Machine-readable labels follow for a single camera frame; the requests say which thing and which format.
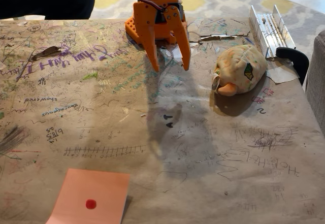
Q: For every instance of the cream plush toy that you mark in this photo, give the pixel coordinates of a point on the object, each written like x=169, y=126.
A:
x=241, y=66

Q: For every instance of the grey yellow patterned rug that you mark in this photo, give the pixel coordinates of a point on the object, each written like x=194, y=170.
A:
x=228, y=3

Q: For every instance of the orange grid robot base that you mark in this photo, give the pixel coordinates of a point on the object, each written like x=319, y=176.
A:
x=130, y=29

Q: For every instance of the grey sofa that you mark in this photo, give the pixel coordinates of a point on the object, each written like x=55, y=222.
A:
x=317, y=81

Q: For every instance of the pink paper sheet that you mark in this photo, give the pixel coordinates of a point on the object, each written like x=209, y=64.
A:
x=101, y=188

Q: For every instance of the scribbled brown paper cover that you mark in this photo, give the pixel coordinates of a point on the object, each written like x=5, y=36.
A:
x=101, y=122

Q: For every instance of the white tape piece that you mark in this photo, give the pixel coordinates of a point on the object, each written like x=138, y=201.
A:
x=284, y=75

